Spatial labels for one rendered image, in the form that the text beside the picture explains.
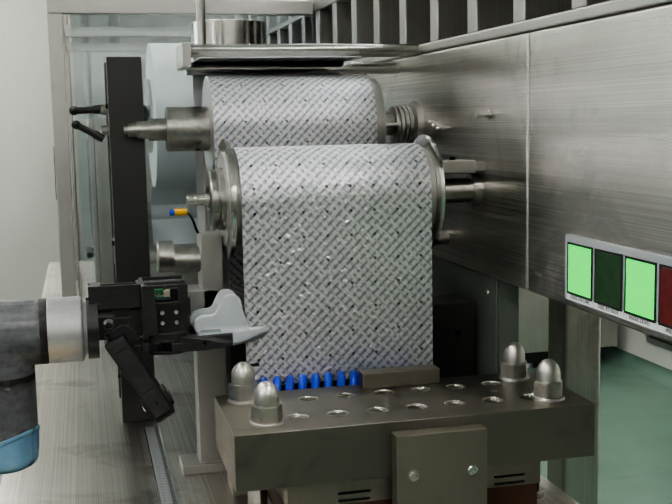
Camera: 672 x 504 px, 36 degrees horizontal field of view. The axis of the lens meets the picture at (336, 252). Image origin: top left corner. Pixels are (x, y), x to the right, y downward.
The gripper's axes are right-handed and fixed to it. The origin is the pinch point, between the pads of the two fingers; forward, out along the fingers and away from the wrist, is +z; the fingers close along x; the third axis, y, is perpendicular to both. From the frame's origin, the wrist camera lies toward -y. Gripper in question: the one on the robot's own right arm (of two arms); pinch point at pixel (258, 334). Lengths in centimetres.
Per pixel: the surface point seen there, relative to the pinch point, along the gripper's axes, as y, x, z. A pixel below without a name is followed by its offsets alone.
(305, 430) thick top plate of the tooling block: -6.1, -20.0, 1.3
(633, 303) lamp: 7.9, -34.9, 29.7
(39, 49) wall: 71, 556, -42
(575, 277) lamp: 8.6, -23.2, 29.7
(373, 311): 1.9, -0.2, 14.3
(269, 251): 10.0, -0.2, 1.5
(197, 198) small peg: 16.3, 3.3, -6.4
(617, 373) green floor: -110, 358, 247
